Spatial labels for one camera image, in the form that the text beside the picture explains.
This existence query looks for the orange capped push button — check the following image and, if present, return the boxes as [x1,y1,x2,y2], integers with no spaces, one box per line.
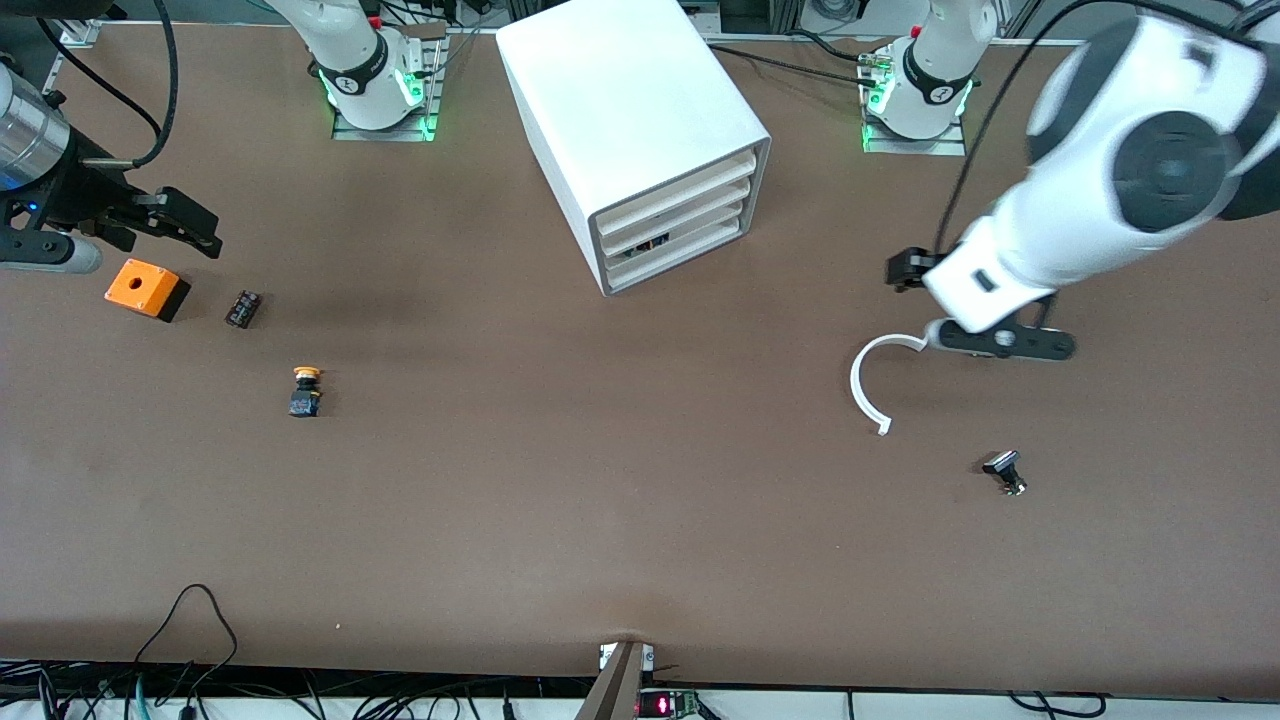
[289,366,324,419]

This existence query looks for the white drawer holding orange button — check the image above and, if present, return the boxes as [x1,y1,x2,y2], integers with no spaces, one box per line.
[596,150,754,233]

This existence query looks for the metal base plate left arm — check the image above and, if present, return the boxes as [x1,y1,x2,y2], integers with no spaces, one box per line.
[861,122,968,157]

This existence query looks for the metal base plate right arm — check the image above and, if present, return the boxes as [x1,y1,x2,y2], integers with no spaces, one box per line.
[330,25,448,143]

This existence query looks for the white drawer cabinet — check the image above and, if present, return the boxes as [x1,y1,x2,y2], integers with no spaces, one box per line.
[496,0,772,299]

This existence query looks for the orange box with black base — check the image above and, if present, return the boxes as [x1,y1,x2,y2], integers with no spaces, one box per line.
[104,259,192,323]

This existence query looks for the white curved plastic arc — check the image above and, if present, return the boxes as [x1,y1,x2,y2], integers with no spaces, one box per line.
[849,333,931,437]

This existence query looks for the black silver metal key part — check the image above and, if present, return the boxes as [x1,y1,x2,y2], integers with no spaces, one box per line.
[981,450,1029,497]

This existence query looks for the circuit board with red display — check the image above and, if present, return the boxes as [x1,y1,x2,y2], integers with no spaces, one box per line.
[638,688,703,720]

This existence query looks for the black right camera bracket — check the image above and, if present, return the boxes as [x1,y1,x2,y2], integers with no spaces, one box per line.
[0,225,61,263]

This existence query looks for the black camera bracket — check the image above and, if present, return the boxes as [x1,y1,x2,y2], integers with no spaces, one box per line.
[940,305,1078,362]
[0,225,61,263]

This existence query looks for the black left camera bracket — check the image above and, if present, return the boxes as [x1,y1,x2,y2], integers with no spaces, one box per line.
[940,305,1078,362]

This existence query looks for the aluminium frame corner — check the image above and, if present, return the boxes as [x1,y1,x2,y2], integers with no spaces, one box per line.
[45,18,103,61]

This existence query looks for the black cable to arm base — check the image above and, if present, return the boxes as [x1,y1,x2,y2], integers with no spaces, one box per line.
[788,28,881,63]
[708,44,879,77]

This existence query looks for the thin black looped cable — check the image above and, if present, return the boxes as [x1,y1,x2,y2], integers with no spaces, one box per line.
[133,584,240,669]

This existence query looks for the black cable bundle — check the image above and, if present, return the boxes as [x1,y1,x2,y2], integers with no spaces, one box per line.
[0,660,601,720]

